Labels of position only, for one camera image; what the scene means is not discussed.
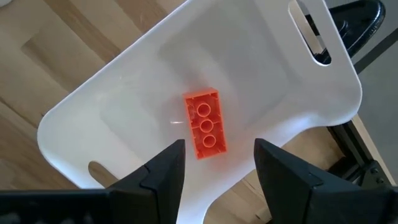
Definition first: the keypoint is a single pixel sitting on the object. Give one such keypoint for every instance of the right clear plastic bin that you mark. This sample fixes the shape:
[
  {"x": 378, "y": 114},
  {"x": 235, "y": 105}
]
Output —
[{"x": 124, "y": 109}]

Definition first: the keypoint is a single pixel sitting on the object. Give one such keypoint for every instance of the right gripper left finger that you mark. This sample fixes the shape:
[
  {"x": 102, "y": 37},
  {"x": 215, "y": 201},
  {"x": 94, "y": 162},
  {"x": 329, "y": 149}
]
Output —
[{"x": 152, "y": 193}]

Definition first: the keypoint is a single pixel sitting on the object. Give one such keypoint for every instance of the orange-red toy building block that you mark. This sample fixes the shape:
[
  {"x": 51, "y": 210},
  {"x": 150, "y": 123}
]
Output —
[{"x": 205, "y": 126}]

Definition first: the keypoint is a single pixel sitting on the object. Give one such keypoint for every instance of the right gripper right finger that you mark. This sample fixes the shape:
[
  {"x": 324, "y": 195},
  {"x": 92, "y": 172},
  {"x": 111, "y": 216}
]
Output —
[{"x": 298, "y": 196}]

